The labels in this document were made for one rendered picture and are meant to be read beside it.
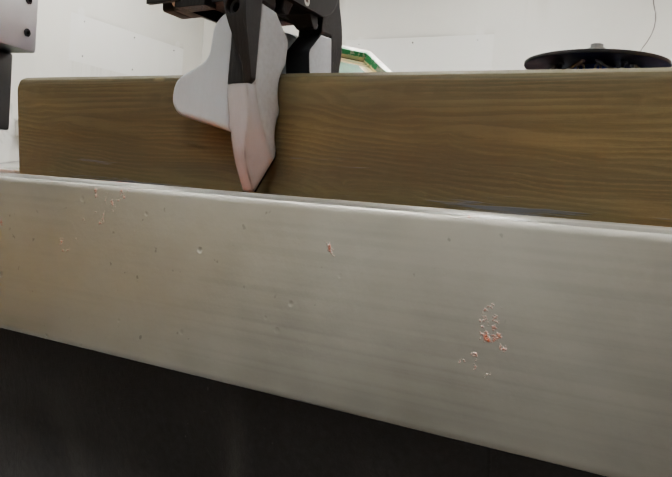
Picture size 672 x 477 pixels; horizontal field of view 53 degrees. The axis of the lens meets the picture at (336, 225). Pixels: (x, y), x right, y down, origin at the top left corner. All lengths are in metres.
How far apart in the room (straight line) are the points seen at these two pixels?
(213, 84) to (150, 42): 5.54
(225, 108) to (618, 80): 0.18
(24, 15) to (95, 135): 0.43
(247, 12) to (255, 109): 0.05
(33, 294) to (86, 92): 0.29
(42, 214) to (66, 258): 0.01
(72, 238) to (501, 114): 0.20
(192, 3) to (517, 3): 4.84
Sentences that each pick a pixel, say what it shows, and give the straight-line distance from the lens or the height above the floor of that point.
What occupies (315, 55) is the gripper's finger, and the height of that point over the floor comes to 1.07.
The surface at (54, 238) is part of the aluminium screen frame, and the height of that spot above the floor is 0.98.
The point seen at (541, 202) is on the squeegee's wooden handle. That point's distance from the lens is 0.31.
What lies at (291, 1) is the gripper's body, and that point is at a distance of 0.37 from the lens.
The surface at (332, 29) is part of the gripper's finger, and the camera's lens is 0.41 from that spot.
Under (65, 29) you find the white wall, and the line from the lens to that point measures 5.32.
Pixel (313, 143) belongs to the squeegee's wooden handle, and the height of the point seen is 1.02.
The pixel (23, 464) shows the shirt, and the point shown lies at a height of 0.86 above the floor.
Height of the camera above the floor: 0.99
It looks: 3 degrees down
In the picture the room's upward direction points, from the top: 4 degrees clockwise
